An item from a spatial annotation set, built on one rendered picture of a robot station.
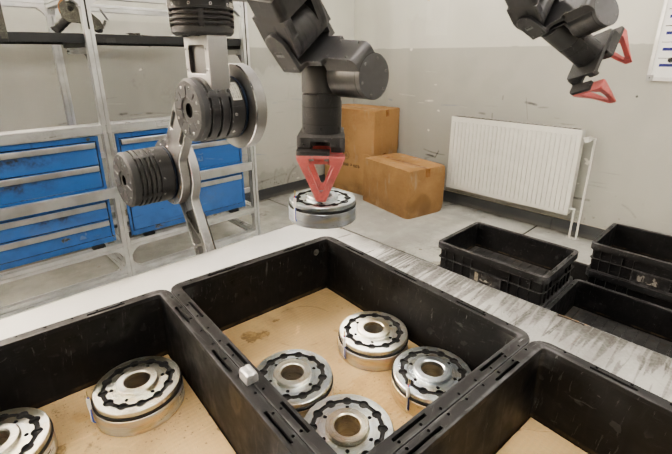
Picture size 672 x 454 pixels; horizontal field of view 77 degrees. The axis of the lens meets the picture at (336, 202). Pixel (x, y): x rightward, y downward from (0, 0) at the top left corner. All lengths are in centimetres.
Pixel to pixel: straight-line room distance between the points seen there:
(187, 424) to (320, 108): 43
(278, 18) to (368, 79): 13
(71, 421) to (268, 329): 28
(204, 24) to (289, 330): 63
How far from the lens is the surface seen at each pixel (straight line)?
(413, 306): 67
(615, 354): 103
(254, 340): 70
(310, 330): 71
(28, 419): 63
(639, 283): 186
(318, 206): 61
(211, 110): 98
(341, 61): 54
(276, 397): 46
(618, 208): 348
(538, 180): 347
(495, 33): 369
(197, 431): 59
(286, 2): 54
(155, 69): 341
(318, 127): 60
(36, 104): 322
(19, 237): 245
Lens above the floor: 125
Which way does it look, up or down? 19 degrees down
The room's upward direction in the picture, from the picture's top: straight up
